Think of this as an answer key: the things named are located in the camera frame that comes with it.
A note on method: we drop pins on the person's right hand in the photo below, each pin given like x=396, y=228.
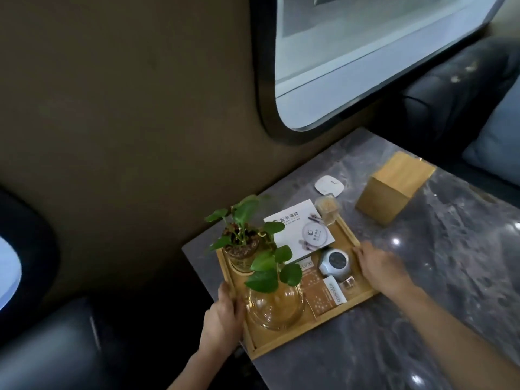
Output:
x=382, y=268

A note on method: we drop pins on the person's left hand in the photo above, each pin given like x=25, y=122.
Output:
x=221, y=320

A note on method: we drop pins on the person's left thumb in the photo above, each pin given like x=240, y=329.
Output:
x=226, y=294

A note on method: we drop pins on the person's right thumb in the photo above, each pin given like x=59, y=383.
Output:
x=367, y=244

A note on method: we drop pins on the wooden serving tray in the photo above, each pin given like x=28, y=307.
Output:
x=260, y=337

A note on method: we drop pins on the person's right forearm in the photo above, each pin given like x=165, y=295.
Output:
x=455, y=337

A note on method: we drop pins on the person's left forearm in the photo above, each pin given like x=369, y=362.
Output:
x=199, y=367

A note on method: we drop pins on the round silver alarm clock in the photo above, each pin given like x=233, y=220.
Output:
x=334, y=261

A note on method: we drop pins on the small clear glass cup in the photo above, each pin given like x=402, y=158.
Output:
x=348, y=283

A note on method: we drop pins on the clear glass bowl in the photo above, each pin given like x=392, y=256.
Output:
x=276, y=306

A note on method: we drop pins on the clear toothpick holder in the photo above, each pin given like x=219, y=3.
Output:
x=327, y=209

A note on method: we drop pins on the green plant in glass vase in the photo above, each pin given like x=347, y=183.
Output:
x=248, y=243

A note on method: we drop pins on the small white card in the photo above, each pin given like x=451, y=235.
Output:
x=334, y=291

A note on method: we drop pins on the wooden tissue box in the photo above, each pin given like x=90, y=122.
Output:
x=392, y=188

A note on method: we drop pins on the brown dotted packet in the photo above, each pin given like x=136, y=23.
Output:
x=319, y=292

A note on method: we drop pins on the white square coaster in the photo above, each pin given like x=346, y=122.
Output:
x=330, y=185

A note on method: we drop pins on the white printed booklet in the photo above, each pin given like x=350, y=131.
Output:
x=296, y=233

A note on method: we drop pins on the dark grey sofa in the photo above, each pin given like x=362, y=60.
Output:
x=455, y=101

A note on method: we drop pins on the light blue cushion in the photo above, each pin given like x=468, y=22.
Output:
x=497, y=138

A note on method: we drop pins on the dark grey seat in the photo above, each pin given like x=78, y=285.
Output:
x=48, y=345

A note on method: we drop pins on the rounded dark-framed window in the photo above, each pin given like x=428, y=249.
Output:
x=365, y=56

